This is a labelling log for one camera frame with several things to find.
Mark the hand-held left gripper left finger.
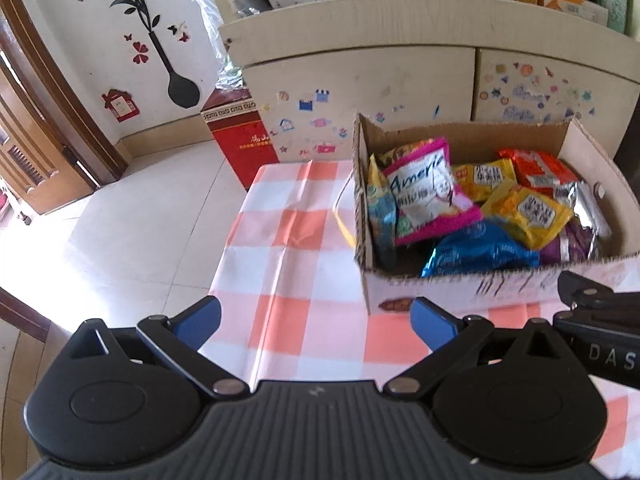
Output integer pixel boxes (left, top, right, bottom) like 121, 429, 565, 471
70, 296, 248, 401

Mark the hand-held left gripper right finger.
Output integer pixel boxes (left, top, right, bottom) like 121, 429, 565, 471
384, 297, 568, 401

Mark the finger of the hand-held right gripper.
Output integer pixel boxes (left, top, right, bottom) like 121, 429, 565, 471
557, 270, 640, 313

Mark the purple snack packet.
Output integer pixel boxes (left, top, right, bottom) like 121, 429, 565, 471
537, 220, 601, 266

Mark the printed cardboard box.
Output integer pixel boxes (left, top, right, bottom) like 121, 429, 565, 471
352, 112, 640, 317

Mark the blue snack packet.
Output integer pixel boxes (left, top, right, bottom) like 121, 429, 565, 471
421, 220, 541, 278

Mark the silver snack packet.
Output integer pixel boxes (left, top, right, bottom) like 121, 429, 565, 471
552, 180, 612, 251

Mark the yellow snack packet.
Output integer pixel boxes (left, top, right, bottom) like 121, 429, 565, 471
481, 180, 575, 251
452, 157, 518, 203

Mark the green snack packet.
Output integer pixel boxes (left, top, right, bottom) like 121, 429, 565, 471
366, 154, 401, 267

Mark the pink snack packet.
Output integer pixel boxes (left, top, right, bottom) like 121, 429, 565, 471
382, 137, 485, 247

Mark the red noodle snack packet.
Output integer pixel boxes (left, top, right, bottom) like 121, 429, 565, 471
496, 147, 581, 198

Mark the cream pastry snack packet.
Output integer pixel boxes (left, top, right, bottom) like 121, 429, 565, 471
376, 139, 441, 170

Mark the orange white checkered tablecloth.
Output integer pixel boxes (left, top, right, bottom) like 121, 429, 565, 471
200, 160, 640, 466

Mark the red gift box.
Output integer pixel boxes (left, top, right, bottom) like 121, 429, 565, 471
200, 87, 281, 192

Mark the brown wooden door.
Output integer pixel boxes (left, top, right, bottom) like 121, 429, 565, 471
0, 0, 128, 216

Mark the clear plastic bag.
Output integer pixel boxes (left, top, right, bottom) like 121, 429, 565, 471
192, 0, 251, 93

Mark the beige stickered cabinet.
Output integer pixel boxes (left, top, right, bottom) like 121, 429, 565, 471
218, 0, 640, 166

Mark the orange white flat carton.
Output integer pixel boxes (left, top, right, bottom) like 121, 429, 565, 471
542, 0, 608, 26

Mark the green white carton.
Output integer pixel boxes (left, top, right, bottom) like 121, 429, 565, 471
595, 0, 633, 36

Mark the red house wall sticker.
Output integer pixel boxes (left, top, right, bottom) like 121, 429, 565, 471
101, 88, 138, 122

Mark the black vase wall sticker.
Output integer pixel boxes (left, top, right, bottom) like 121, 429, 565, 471
90, 0, 202, 108

